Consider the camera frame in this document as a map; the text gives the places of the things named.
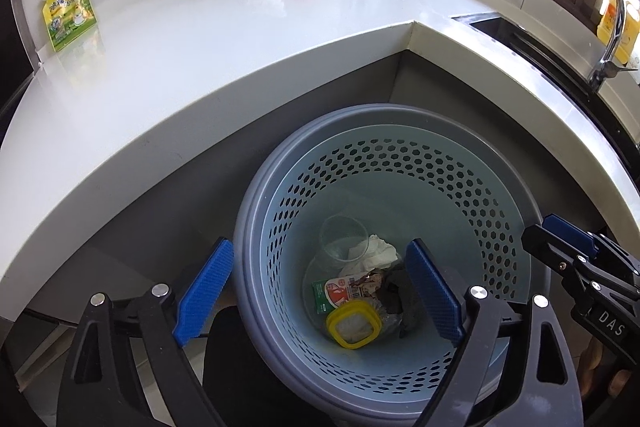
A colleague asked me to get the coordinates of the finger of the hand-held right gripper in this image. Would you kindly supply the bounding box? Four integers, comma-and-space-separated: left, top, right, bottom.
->
521, 223, 594, 289
541, 213, 599, 259

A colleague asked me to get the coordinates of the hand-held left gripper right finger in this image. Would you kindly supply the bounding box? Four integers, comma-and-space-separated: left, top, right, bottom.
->
404, 238, 583, 427

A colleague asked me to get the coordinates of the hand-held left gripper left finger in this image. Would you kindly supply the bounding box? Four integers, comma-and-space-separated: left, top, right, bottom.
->
55, 236, 236, 427

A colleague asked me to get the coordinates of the dark bag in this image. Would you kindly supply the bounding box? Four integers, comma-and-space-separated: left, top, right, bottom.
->
377, 264, 426, 340

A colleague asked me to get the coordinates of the red white snack wrapper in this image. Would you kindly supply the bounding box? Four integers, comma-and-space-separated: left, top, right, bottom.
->
350, 271, 386, 298

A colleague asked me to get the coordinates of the large white paper towel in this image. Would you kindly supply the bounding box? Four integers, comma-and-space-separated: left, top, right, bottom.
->
340, 234, 401, 278

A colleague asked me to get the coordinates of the white green red carton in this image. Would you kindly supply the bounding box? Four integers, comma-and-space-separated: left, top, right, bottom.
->
311, 274, 381, 315

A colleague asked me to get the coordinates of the blue perforated plastic basket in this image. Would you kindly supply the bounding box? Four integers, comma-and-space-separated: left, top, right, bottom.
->
232, 104, 551, 423

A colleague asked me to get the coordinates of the yellow rimmed plastic lid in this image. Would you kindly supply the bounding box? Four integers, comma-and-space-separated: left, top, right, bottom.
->
326, 299, 382, 350

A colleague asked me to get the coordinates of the person's right hand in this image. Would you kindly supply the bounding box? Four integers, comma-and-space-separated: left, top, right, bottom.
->
587, 334, 635, 389

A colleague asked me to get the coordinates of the clear plastic cup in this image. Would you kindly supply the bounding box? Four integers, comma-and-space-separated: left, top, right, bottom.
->
319, 214, 371, 265

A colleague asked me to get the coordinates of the metal faucet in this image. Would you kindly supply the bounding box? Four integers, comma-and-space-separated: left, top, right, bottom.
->
586, 0, 633, 90

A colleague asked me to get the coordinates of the black kitchen sink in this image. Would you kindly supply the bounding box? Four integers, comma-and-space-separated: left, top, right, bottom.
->
450, 12, 640, 168

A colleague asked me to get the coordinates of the yellow detergent bottle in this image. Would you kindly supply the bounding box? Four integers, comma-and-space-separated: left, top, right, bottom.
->
595, 0, 640, 65

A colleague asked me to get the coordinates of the yellow green refill pouch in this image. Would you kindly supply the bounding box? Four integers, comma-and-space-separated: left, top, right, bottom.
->
40, 0, 98, 54

